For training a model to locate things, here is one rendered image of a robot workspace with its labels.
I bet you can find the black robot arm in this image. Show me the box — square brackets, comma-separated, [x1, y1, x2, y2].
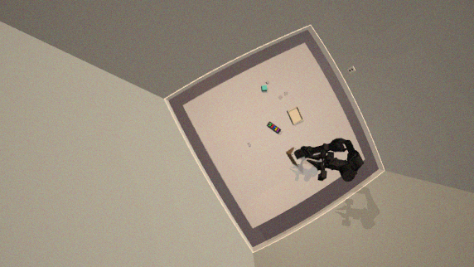
[294, 138, 364, 182]

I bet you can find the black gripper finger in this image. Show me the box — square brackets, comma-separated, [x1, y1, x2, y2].
[307, 152, 322, 161]
[307, 159, 322, 170]

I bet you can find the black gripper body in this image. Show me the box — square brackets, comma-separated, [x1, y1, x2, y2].
[317, 143, 340, 181]

